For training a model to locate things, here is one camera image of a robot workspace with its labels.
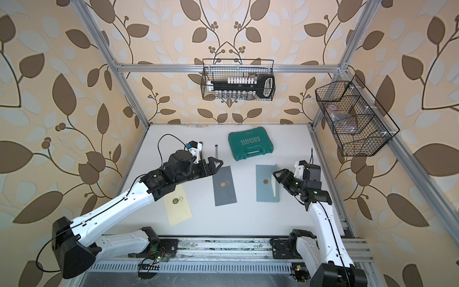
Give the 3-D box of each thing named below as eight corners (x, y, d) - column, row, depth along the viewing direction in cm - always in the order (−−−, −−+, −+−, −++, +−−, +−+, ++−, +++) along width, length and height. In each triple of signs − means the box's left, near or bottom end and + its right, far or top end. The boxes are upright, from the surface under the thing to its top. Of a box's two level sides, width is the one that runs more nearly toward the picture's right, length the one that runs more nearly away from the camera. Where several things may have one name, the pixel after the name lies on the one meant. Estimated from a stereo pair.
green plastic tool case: (235, 161, 104) (235, 156, 100) (228, 138, 116) (227, 132, 112) (272, 153, 108) (274, 148, 104) (261, 131, 120) (262, 125, 116)
